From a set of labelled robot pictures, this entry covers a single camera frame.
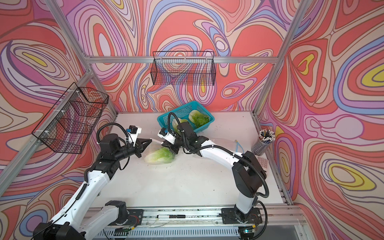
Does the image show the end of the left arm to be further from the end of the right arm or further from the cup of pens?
the cup of pens

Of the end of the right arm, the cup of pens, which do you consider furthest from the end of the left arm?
the cup of pens

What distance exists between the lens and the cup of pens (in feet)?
2.77
